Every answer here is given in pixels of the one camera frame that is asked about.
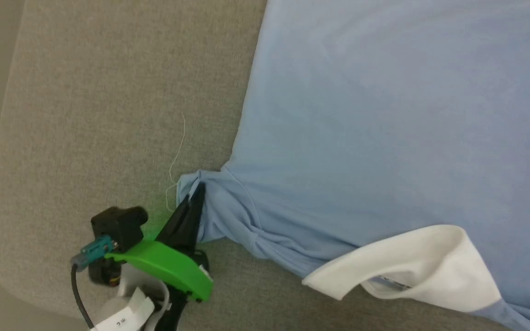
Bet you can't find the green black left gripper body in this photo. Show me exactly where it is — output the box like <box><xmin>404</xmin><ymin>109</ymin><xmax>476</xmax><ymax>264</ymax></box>
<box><xmin>105</xmin><ymin>239</ymin><xmax>214</xmax><ymax>331</ymax></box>

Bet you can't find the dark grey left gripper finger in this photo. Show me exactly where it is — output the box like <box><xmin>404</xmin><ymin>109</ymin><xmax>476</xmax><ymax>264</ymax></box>
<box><xmin>179</xmin><ymin>183</ymin><xmax>207</xmax><ymax>252</ymax></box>
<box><xmin>156</xmin><ymin>199</ymin><xmax>192</xmax><ymax>249</ymax></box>

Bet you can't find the light blue white-collared shirt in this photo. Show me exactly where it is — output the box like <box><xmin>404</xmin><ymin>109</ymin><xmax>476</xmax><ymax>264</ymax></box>
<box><xmin>176</xmin><ymin>0</ymin><xmax>530</xmax><ymax>331</ymax></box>

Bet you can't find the thin white loose thread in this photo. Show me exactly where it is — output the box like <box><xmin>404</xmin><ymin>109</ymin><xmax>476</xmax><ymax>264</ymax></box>
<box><xmin>166</xmin><ymin>113</ymin><xmax>187</xmax><ymax>212</ymax></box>

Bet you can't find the grey fabric sofa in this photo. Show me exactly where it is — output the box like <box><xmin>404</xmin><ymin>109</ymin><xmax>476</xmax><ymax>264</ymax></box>
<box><xmin>0</xmin><ymin>0</ymin><xmax>530</xmax><ymax>331</ymax></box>

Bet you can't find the white label strap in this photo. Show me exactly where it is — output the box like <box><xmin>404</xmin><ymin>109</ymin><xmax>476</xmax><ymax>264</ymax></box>
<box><xmin>91</xmin><ymin>287</ymin><xmax>155</xmax><ymax>331</ymax></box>

